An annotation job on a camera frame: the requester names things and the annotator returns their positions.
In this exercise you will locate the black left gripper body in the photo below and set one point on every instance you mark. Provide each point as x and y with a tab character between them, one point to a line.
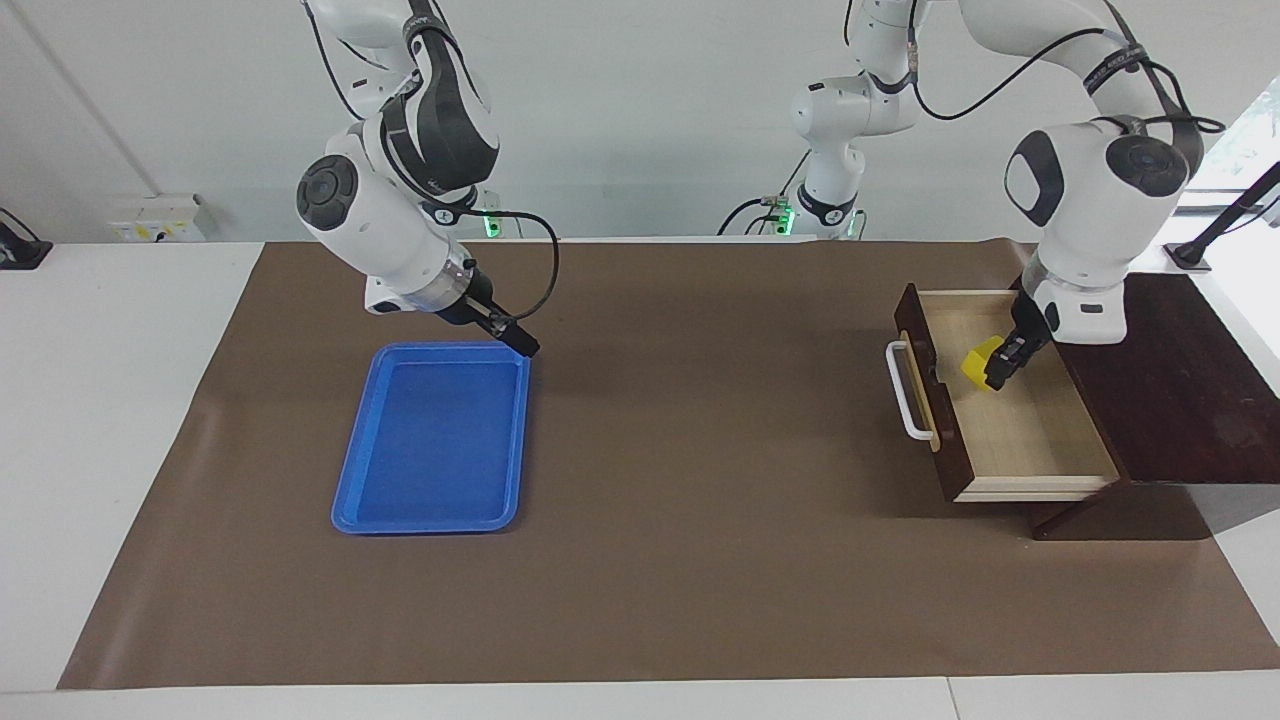
1028	325

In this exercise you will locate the window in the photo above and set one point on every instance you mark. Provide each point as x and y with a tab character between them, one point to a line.
1240	150

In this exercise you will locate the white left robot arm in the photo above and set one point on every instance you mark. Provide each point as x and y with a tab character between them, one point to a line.
1090	200

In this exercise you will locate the white wall socket box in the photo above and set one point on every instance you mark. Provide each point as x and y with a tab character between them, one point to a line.
155	220

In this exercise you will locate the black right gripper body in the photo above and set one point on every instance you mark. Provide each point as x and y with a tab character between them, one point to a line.
478	302

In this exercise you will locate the black camera stand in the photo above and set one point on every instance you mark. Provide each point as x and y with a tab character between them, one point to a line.
1225	215

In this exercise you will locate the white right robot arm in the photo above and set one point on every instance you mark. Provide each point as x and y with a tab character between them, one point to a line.
380	230

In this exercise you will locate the dark wooden drawer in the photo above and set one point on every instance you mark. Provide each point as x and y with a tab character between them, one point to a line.
1020	430

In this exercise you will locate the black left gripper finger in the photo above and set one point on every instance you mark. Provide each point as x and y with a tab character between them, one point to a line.
1010	365

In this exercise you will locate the brown table mat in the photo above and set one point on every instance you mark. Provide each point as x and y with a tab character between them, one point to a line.
700	480

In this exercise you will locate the dark wooden drawer cabinet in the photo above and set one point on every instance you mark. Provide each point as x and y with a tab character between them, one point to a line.
1190	400

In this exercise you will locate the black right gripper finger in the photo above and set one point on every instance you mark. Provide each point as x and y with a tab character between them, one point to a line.
512	342
522	336

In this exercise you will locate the yellow cube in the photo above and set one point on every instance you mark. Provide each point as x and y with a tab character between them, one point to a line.
980	362

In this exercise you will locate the blue plastic tray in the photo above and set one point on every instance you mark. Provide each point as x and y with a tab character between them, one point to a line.
435	440

